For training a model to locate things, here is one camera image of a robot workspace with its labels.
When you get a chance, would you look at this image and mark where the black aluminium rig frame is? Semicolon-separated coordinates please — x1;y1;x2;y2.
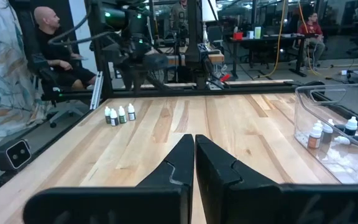
0;0;326;203

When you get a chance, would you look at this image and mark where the person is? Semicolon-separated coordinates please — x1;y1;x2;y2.
32;6;98;91
296;11;326;71
169;0;190;32

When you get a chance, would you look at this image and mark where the grey office chair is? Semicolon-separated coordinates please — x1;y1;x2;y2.
206;24;224;47

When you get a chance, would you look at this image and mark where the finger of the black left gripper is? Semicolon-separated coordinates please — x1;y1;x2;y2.
134;70;145;94
124;70;136;94

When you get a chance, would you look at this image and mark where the yellow cable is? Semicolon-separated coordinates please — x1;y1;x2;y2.
253;0;285;79

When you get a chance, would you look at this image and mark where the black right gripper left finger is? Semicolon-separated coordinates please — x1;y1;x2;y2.
22;133;195;224

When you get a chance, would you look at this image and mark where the clear plastic bin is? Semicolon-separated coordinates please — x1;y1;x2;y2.
293;83;358;185

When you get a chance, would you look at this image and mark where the black desk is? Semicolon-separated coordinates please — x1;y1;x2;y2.
228;33;309;78

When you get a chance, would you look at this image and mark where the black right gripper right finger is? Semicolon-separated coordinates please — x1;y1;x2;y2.
195;134;358;224

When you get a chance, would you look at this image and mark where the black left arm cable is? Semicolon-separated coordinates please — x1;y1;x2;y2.
47;11;119;47

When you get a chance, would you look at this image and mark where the black office chair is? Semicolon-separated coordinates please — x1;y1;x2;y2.
29;52;93;128

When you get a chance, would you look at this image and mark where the small black camera box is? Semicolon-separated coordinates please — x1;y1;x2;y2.
0;138;32;172

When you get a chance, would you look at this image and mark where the silver aluminium extrusion bar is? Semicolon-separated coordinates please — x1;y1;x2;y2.
89;70;104;111

